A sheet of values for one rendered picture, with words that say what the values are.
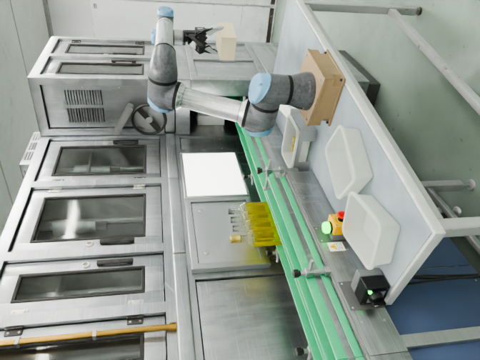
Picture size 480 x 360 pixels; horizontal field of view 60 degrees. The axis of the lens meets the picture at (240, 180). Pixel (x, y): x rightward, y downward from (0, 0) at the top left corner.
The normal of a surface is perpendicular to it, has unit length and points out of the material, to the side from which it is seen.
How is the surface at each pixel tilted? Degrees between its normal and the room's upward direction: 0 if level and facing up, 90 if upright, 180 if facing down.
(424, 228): 0
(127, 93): 90
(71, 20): 90
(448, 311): 90
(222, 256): 90
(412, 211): 0
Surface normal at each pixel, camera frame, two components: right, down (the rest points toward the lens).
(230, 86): 0.17, 0.59
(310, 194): 0.08, -0.81
